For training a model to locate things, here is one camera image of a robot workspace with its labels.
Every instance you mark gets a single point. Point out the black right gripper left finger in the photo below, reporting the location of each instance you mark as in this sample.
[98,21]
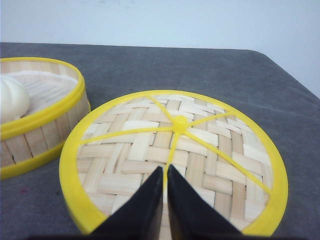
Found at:
[140,217]

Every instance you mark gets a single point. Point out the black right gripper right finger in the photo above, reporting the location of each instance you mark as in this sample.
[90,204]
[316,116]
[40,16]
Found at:
[191,218]

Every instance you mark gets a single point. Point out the woven bamboo steamer lid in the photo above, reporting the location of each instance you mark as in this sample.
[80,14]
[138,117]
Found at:
[223,154]

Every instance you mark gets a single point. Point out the bamboo steamer basket yellow rims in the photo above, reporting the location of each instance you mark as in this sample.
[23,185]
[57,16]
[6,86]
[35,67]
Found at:
[33,140]

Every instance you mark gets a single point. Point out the white steamer liner cloth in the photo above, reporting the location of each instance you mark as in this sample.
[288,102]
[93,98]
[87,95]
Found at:
[44,88]

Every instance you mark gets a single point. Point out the white steamed bun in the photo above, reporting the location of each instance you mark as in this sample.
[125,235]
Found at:
[14,99]

